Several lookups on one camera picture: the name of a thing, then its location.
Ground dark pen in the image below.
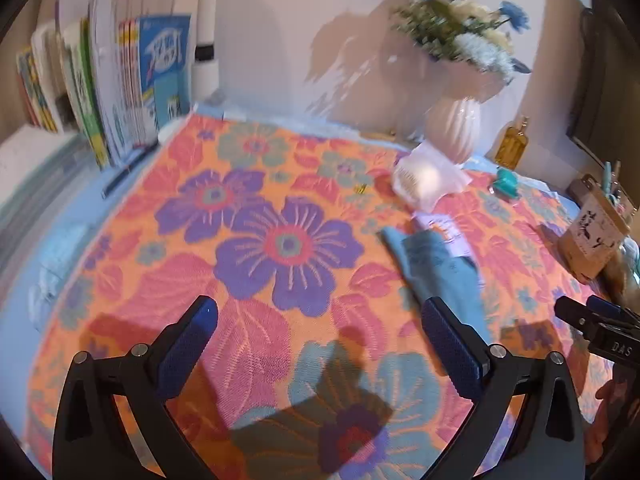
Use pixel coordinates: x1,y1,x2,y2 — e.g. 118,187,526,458
101,142,160,199

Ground person's right hand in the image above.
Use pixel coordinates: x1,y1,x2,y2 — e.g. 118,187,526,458
584,379,624,467

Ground dark screen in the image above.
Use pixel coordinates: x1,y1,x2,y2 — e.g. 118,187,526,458
565,5,616,171

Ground brown ribbed basket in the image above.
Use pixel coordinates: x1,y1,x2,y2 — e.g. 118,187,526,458
607,240,640,306

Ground amber glass bottle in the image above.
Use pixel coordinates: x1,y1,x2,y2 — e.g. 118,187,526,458
495,116,531,171

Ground purple card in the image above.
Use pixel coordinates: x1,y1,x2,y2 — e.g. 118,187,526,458
412,211,486,288

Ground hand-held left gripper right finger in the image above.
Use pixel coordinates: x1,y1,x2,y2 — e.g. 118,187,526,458
421,297,586,480

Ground white rolled tube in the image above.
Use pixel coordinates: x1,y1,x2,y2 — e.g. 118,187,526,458
192,0,221,103

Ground small teal clip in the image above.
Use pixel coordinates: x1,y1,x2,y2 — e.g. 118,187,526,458
490,167,521,201

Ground blue and white flower bouquet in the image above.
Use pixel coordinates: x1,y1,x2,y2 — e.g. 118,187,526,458
387,0,533,83

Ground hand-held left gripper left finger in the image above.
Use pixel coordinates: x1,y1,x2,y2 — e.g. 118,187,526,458
52,296,219,480

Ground floral tablecloth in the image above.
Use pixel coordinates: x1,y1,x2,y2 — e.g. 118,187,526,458
25,112,640,480

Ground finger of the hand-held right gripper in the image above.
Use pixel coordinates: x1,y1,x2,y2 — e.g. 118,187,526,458
554,296,603,335
586,294,640,323

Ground white plastic packet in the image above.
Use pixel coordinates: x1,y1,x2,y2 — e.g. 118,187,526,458
392,141,473,213

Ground row of books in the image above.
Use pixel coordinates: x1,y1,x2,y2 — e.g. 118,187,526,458
15,0,193,168

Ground white ribbed vase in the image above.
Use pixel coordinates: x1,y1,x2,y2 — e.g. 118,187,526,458
425,95,483,165

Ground stack of flat books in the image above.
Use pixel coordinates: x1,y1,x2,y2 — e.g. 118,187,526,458
0,125,98,241

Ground cardboard pen holder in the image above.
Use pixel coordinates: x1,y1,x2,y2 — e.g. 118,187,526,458
557,175,633,281

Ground teal cloth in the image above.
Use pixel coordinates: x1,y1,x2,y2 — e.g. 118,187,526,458
382,227,493,346

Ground bunch of pens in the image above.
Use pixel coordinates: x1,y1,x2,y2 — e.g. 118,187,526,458
600,160,636,216

